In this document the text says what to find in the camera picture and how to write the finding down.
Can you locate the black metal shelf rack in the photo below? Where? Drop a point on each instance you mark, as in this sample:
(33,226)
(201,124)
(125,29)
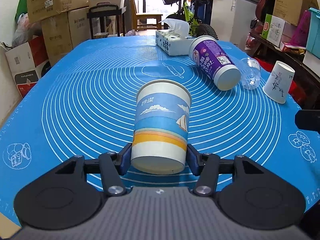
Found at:
(103,11)

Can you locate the white blue tissue box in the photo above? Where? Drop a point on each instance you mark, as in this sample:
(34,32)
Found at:
(176,40)

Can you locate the clear plastic cup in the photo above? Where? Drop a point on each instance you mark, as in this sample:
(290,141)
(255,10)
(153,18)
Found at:
(250,72)

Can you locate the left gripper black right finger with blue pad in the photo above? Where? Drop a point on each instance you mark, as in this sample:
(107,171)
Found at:
(245,191)

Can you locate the blue silicone baking mat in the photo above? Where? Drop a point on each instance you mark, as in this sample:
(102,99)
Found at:
(85,105)

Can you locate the purple white paper cup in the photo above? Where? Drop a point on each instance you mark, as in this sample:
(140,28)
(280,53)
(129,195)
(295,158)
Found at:
(214,62)

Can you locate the white chest freezer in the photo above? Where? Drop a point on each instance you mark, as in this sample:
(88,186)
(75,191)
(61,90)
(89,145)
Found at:
(231,20)

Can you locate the green white carton box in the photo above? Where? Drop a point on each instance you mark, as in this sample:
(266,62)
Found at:
(273,29)

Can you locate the lower brown cardboard box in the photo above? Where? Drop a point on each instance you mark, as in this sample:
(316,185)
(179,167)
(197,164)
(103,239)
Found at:
(63,32)

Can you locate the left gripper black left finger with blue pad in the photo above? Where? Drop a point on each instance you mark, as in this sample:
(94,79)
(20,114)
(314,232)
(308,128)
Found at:
(73,192)

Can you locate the white paper cup floral print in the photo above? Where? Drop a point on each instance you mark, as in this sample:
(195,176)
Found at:
(279,82)

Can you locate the wooden chair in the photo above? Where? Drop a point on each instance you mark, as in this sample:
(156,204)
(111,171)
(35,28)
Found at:
(139,20)

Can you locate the blue white paper cup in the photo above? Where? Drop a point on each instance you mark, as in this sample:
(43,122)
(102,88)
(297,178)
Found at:
(160,135)

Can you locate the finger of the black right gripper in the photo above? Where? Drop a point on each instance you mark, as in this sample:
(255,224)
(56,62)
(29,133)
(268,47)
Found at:
(308,120)

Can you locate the red white cardboard box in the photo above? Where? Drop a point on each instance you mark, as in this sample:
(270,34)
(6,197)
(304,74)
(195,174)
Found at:
(28,63)

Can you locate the green black bicycle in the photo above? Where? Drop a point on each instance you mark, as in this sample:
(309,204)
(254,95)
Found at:
(196,26)

